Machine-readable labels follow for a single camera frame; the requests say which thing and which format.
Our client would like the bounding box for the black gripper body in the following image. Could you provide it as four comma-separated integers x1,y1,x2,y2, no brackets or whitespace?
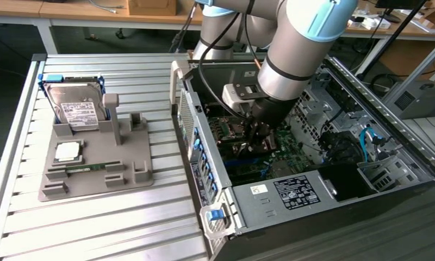
247,96,296,129

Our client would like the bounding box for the CPU socket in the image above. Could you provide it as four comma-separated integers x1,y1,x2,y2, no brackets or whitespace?
224,116,247,136

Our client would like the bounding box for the green motherboard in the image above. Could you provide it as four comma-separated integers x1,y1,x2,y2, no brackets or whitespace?
204,103,312,186

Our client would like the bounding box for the black RAM slot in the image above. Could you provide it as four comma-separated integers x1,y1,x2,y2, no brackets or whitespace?
219,138,245,147

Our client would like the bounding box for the blue expansion slot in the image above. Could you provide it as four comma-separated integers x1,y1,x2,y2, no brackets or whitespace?
223,157,260,167

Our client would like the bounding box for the open black PC case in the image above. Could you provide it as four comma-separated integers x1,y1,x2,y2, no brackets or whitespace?
169,53,435,261

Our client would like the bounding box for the grey power supply unit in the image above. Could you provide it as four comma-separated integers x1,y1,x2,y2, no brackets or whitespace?
227,170,340,234

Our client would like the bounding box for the blue case latch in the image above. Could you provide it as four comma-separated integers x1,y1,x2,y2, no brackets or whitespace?
205,209,224,222

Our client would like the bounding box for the silver disk bay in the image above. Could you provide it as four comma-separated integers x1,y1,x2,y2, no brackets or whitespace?
356,154,434,191

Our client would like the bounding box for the grey computer tower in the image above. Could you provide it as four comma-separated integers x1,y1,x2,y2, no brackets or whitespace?
382,79,435,121

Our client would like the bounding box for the white box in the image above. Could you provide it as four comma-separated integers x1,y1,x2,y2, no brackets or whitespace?
362,17,392,30

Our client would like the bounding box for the grey plastic parts rack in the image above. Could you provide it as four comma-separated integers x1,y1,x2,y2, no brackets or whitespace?
37,94,155,202

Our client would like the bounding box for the black slanted pole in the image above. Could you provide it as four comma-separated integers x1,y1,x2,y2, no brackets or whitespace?
354,0,431,81

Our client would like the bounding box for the black monitor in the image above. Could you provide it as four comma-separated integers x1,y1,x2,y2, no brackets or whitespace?
375,0,428,23

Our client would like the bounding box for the cluttered wooden desk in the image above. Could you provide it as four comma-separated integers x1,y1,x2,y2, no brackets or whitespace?
339,0,435,77

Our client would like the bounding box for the silver hard disk drive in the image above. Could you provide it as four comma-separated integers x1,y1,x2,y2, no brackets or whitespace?
42,81,104,132

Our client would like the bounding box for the green RAM stick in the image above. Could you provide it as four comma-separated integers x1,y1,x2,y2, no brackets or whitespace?
62,162,120,172

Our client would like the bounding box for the brown cardboard box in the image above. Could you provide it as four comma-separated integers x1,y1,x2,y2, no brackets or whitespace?
127,0,179,16

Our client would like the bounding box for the silver CPU chip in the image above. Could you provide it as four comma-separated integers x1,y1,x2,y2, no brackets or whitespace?
53,141,82,161

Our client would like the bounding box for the blue disk carrier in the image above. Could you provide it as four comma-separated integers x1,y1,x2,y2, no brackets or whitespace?
37,73,112,123

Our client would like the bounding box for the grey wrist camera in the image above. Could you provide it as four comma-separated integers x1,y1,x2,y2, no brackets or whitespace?
221,83,267,110

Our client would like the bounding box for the black wire bundle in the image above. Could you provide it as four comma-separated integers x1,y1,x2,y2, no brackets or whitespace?
316,130,367,164

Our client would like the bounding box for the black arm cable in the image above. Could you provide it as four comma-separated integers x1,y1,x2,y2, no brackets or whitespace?
165,0,256,119

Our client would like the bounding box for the blue SATA wire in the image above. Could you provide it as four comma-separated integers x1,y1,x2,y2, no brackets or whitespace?
358,127,380,164

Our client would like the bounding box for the aluminium profile frame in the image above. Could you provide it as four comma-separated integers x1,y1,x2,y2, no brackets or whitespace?
402,45,435,91

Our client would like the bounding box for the white cable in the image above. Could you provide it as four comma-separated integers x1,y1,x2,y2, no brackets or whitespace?
88,0,128,15

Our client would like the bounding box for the wooden desk white frame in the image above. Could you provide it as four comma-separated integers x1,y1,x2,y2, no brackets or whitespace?
0,0,204,54

